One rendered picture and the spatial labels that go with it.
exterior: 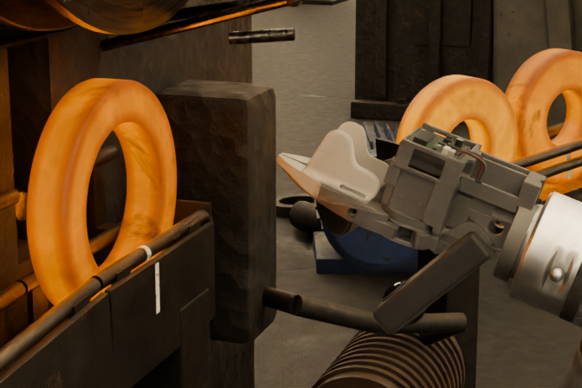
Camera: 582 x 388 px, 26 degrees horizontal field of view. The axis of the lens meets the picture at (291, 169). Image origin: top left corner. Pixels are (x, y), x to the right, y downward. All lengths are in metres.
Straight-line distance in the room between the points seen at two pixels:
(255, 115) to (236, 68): 0.24
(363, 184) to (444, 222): 0.07
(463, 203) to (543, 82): 0.45
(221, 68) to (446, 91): 0.24
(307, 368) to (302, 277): 0.59
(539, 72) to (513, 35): 2.26
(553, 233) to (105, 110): 0.35
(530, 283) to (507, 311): 2.00
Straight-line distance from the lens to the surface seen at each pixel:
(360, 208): 0.99
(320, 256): 3.21
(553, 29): 3.60
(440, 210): 0.99
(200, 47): 1.28
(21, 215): 1.02
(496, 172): 1.00
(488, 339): 2.81
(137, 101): 0.97
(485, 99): 1.37
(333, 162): 1.01
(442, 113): 1.33
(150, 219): 1.02
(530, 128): 1.42
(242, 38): 0.99
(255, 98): 1.15
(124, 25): 0.91
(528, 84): 1.42
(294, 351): 2.71
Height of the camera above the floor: 1.00
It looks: 13 degrees down
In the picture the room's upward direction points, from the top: straight up
